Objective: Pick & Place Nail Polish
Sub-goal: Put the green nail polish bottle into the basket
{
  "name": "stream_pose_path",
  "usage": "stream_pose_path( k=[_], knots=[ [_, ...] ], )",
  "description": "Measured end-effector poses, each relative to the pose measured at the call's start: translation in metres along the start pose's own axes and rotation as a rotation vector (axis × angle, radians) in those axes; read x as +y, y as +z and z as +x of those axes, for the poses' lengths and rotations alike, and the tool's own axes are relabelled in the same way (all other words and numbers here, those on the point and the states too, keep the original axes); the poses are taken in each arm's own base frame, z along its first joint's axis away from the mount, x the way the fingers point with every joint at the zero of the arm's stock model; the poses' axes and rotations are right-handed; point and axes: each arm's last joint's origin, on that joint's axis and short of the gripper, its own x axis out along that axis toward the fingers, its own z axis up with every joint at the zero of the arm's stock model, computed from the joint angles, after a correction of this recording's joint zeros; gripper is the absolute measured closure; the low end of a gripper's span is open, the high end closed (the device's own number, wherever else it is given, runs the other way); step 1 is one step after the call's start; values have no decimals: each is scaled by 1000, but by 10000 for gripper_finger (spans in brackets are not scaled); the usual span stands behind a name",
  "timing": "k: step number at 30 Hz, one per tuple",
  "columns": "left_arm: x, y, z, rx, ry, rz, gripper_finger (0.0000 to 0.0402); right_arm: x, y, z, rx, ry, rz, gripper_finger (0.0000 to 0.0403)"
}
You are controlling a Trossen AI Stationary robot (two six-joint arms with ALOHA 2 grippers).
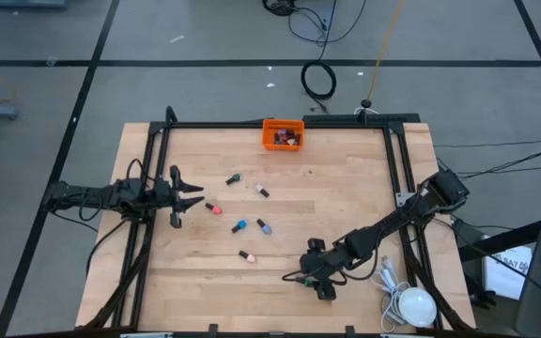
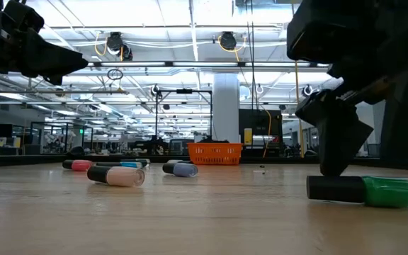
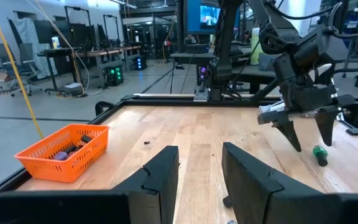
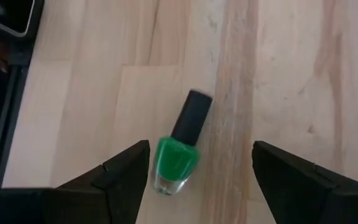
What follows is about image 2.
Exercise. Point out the coral pink nail polish bottle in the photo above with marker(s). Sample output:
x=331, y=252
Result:
x=81, y=165

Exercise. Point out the light pink nail polish bottle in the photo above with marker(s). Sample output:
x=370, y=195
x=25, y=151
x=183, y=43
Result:
x=122, y=176

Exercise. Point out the black cabinet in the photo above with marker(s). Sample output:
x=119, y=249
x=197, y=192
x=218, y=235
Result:
x=260, y=124

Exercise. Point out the black background rig frame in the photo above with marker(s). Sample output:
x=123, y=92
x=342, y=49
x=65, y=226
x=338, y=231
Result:
x=183, y=91

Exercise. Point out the blue nail polish bottle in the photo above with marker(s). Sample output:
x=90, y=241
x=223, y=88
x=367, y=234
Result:
x=131, y=164

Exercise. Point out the green nail polish bottle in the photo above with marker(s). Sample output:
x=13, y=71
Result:
x=384, y=193

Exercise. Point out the lavender nail polish bottle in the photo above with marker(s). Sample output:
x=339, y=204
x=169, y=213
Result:
x=184, y=170

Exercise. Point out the white building column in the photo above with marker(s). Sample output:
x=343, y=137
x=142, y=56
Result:
x=226, y=106

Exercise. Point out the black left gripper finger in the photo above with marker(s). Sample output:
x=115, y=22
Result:
x=55, y=56
x=53, y=78

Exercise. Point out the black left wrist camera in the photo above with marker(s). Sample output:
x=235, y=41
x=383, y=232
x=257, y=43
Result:
x=25, y=17

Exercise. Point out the orange plastic basket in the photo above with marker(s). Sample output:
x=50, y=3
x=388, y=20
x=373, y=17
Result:
x=214, y=154

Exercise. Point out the black aluminium table frame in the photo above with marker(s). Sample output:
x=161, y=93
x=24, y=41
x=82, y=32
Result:
x=30, y=160

